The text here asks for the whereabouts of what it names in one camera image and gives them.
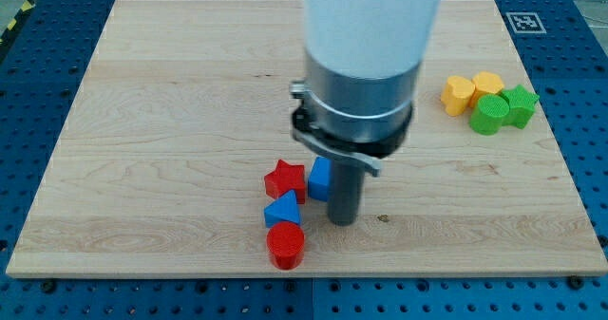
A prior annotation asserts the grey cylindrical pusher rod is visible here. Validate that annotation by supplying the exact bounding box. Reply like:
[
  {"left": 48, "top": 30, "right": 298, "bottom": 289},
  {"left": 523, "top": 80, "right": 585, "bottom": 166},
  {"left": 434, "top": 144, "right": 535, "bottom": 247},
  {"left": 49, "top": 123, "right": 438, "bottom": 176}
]
[{"left": 327, "top": 160, "right": 365, "bottom": 226}]

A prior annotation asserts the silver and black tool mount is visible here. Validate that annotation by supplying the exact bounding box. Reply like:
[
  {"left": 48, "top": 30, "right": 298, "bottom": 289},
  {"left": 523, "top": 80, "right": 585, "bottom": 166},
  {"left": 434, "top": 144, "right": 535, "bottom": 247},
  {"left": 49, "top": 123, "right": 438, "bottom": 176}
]
[{"left": 290, "top": 53, "right": 419, "bottom": 177}]

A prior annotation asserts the red cylinder block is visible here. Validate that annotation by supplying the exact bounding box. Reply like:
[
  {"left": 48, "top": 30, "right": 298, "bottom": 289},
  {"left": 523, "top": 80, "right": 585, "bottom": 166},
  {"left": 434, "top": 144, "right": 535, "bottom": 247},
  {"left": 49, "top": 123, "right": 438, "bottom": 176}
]
[{"left": 266, "top": 221, "right": 305, "bottom": 270}]

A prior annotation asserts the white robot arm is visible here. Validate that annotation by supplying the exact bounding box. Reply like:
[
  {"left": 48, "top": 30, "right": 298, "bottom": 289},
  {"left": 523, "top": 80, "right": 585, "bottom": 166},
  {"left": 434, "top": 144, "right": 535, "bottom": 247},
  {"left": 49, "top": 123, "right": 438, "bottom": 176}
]
[{"left": 290, "top": 0, "right": 440, "bottom": 226}]

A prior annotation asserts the blue cube block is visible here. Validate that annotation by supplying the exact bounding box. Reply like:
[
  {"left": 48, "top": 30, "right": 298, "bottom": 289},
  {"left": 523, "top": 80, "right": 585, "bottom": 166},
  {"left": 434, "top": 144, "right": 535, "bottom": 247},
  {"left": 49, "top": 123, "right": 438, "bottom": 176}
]
[{"left": 308, "top": 157, "right": 331, "bottom": 201}]

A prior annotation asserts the red star block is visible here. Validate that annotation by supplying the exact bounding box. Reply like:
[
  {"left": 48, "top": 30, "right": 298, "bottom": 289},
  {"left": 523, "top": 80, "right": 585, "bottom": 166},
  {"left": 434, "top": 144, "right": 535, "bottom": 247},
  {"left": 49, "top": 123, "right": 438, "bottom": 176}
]
[{"left": 263, "top": 160, "right": 307, "bottom": 205}]

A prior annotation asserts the blue triangle block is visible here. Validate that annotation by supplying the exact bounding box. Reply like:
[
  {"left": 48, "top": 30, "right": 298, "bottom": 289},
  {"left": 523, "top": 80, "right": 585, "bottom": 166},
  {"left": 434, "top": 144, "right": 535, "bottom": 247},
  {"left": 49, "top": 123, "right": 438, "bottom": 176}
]
[{"left": 263, "top": 190, "right": 301, "bottom": 228}]

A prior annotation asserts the yellow heart block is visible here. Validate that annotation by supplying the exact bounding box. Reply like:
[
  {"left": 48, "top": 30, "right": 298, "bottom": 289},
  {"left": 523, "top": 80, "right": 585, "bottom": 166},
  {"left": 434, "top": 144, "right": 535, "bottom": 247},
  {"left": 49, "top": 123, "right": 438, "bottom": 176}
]
[{"left": 440, "top": 75, "right": 475, "bottom": 116}]

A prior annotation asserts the green cylinder block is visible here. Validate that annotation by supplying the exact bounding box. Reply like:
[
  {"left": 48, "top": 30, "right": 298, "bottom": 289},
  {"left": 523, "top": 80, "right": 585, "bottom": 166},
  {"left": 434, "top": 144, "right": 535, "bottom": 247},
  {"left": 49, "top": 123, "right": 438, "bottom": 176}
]
[{"left": 469, "top": 94, "right": 509, "bottom": 136}]

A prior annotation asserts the yellow hexagon block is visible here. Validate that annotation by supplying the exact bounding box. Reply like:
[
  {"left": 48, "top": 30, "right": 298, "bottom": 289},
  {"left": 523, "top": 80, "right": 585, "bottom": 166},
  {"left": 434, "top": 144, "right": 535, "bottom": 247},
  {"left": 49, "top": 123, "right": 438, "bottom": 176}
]
[{"left": 469, "top": 71, "right": 504, "bottom": 108}]

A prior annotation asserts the green star block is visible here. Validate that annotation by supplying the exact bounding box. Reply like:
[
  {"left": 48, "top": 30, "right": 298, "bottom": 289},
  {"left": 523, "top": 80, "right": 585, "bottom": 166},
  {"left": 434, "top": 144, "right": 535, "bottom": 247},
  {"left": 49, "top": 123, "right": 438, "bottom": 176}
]
[{"left": 500, "top": 85, "right": 540, "bottom": 129}]

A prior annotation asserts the white fiducial marker tag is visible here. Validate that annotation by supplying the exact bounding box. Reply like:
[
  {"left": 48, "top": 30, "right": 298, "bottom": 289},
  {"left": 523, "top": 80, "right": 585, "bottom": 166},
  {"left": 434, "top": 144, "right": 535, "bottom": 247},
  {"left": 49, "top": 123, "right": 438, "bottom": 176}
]
[{"left": 506, "top": 11, "right": 546, "bottom": 34}]

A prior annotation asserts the wooden board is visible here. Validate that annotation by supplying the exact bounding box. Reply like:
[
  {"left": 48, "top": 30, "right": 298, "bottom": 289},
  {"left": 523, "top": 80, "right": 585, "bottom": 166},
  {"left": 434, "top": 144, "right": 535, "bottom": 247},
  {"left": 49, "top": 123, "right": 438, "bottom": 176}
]
[{"left": 7, "top": 0, "right": 607, "bottom": 278}]

